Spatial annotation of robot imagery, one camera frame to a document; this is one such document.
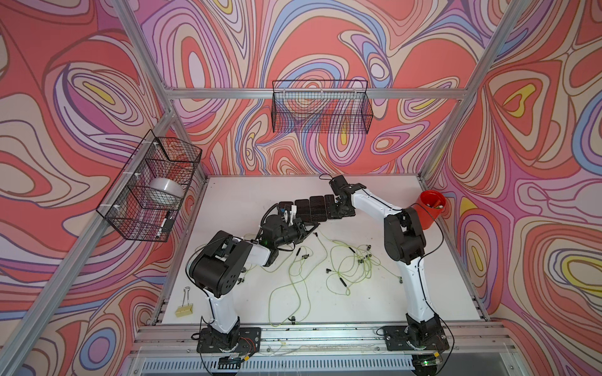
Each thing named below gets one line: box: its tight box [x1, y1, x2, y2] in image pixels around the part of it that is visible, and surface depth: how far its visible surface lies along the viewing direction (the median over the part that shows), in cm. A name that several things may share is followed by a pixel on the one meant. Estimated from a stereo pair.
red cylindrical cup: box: [415, 189, 447, 231], surface depth 97 cm
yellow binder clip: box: [175, 285, 194, 319], surface depth 80 cm
